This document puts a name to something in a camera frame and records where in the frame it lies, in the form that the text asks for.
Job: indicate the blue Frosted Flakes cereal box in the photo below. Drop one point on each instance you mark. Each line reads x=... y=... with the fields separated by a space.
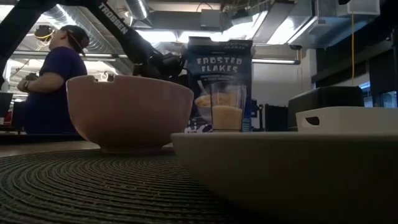
x=217 y=65

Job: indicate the clear glass of milk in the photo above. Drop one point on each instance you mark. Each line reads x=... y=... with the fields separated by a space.
x=227 y=118

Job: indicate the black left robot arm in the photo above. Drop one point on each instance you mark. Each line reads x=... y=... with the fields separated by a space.
x=124 y=31

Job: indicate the pale pink ceramic bowl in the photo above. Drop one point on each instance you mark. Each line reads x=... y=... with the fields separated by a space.
x=124 y=118

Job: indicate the grey ceiling vent box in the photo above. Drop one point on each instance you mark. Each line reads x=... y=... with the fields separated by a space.
x=214 y=20

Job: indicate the person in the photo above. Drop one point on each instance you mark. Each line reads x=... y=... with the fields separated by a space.
x=53 y=93

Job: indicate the fluorescent light tube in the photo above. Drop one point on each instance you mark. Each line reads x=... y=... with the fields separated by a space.
x=273 y=61

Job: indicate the black electronics box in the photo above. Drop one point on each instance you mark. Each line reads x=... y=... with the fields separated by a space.
x=275 y=118

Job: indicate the round grey woven placemat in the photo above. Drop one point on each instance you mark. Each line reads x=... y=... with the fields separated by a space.
x=77 y=186

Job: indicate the dark computer monitor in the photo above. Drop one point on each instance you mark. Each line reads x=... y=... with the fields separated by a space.
x=4 y=104

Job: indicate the grey round plate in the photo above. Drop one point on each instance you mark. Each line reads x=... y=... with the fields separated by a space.
x=295 y=171

